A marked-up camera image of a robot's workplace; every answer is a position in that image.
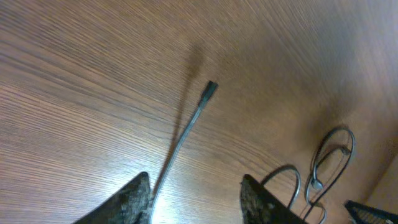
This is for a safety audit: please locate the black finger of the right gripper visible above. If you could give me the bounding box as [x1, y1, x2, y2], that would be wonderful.
[345, 200, 397, 224]

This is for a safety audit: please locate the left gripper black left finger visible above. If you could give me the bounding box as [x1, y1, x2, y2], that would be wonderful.
[75, 172, 151, 224]

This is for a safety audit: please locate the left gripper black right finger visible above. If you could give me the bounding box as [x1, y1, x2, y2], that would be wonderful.
[240, 174, 306, 224]

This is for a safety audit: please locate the black micro USB cable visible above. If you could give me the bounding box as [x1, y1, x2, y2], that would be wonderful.
[303, 126, 356, 224]

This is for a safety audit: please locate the thin black USB cable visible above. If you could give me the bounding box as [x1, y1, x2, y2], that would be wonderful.
[149, 80, 219, 224]

